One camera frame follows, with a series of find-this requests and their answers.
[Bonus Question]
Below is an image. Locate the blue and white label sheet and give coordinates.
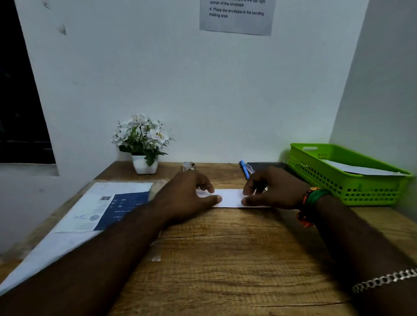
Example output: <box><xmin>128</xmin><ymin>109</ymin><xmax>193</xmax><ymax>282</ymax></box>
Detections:
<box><xmin>53</xmin><ymin>180</ymin><xmax>155</xmax><ymax>234</ymax></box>

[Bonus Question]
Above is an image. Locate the orange and green thread wristband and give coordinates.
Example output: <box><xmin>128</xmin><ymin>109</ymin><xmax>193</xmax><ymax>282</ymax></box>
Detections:
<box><xmin>296</xmin><ymin>187</ymin><xmax>334</xmax><ymax>229</ymax></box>

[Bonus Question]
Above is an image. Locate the person's right forearm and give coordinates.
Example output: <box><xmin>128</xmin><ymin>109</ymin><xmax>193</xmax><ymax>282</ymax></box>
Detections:
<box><xmin>304</xmin><ymin>191</ymin><xmax>417</xmax><ymax>316</ymax></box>

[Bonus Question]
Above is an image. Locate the person's right hand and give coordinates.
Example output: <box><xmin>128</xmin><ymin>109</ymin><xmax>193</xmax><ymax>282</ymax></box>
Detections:
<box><xmin>240</xmin><ymin>165</ymin><xmax>312</xmax><ymax>212</ymax></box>

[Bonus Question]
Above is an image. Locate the white square flower pot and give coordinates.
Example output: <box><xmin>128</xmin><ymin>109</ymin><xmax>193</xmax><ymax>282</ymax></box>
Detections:
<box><xmin>131</xmin><ymin>154</ymin><xmax>159</xmax><ymax>175</ymax></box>

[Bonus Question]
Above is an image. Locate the clear plastic envelope pack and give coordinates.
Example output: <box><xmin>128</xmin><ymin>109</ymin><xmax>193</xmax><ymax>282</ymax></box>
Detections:
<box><xmin>0</xmin><ymin>178</ymin><xmax>173</xmax><ymax>300</ymax></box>

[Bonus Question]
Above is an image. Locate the person's left forearm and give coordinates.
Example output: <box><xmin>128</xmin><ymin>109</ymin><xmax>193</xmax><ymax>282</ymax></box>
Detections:
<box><xmin>0</xmin><ymin>201</ymin><xmax>173</xmax><ymax>316</ymax></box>

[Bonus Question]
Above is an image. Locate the printed instruction sheet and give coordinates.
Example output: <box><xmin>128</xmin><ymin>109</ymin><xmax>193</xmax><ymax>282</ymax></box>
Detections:
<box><xmin>198</xmin><ymin>0</ymin><xmax>279</xmax><ymax>39</ymax></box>

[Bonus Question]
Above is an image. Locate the silver chain bracelet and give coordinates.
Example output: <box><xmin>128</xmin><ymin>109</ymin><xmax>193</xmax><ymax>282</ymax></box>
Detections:
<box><xmin>351</xmin><ymin>268</ymin><xmax>417</xmax><ymax>294</ymax></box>

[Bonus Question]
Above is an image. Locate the dark window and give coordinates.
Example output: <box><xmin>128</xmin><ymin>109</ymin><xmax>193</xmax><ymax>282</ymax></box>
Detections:
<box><xmin>0</xmin><ymin>0</ymin><xmax>56</xmax><ymax>167</ymax></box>

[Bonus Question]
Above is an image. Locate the white paper envelope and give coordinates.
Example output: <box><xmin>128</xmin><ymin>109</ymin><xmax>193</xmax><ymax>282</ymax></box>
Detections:
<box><xmin>196</xmin><ymin>187</ymin><xmax>270</xmax><ymax>211</ymax></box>

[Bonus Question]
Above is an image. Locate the green plastic basket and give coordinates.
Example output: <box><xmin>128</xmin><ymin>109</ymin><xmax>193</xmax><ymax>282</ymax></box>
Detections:
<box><xmin>286</xmin><ymin>139</ymin><xmax>415</xmax><ymax>209</ymax></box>

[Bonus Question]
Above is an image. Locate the white artificial flower plant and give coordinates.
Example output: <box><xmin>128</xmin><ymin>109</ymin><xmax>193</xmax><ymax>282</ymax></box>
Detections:
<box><xmin>110</xmin><ymin>112</ymin><xmax>177</xmax><ymax>168</ymax></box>

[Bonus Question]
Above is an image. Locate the white paper sheet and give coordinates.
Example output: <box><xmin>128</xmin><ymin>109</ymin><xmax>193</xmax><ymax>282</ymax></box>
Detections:
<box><xmin>321</xmin><ymin>156</ymin><xmax>409</xmax><ymax>179</ymax></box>

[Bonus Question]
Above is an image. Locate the black flat pad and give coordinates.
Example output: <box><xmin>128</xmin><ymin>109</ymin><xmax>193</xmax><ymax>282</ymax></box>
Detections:
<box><xmin>246</xmin><ymin>161</ymin><xmax>300</xmax><ymax>183</ymax></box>

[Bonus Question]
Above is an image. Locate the person's left hand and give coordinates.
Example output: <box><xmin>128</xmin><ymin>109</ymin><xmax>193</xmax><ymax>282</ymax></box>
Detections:
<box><xmin>151</xmin><ymin>170</ymin><xmax>224</xmax><ymax>226</ymax></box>

